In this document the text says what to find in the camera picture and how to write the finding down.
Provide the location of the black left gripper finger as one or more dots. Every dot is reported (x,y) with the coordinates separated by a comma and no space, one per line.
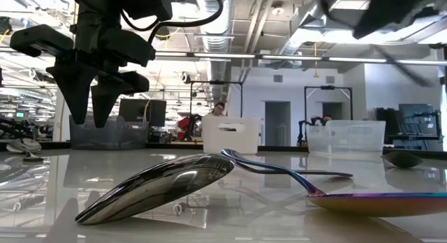
(77,89)
(111,96)

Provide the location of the grey plastic bin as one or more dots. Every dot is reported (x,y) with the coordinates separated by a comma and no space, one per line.
(118,136)

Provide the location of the shiny silver spoon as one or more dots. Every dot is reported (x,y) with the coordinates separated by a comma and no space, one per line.
(157,187)

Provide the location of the iridescent rainbow spoon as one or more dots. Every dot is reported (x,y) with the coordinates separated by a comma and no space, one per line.
(384,204)

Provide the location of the black background robot arm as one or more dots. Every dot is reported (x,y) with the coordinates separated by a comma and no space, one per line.
(14,129)
(301,131)

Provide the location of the black monitor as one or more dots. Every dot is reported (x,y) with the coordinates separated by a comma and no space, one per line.
(143,112)

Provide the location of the white column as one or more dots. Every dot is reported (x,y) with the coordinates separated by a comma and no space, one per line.
(59,131)

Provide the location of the green exit sign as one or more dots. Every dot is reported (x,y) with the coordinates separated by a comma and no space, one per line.
(20,114)

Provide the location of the white grey rounded object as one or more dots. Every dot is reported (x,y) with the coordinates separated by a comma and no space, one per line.
(23,145)

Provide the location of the red black equipment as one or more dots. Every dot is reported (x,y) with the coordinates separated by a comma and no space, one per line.
(184,126)

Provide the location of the dark monitor workstation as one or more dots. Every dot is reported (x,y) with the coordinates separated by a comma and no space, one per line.
(415,117)

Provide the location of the person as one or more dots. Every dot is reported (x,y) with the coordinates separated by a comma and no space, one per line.
(326,118)
(218,109)

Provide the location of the white plastic bin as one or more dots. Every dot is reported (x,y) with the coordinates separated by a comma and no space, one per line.
(213,141)

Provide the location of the long led light bar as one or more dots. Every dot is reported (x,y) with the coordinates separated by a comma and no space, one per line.
(223,55)

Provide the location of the clear plastic bin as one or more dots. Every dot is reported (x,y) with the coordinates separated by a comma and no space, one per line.
(349,138)

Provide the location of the grey door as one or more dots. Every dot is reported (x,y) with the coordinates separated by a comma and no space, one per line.
(277,124)

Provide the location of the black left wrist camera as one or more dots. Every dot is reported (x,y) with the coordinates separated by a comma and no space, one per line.
(146,5)

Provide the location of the black gantry frame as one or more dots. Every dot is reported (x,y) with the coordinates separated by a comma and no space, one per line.
(328,87)

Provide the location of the silver air duct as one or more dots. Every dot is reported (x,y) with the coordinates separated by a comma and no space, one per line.
(216,44)

